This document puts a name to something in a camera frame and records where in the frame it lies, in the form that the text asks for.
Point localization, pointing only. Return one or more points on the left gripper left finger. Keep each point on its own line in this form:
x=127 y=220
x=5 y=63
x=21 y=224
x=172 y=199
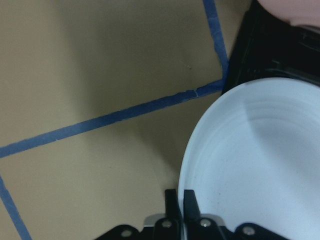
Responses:
x=167 y=226

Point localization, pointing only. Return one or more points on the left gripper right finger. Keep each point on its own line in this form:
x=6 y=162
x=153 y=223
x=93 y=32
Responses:
x=205 y=227

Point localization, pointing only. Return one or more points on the blue plate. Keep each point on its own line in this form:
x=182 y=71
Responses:
x=254 y=156

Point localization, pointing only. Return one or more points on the pink plate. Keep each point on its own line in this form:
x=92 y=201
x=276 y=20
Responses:
x=294 y=12

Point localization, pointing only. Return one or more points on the black dish rack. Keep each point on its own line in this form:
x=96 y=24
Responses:
x=267 y=47

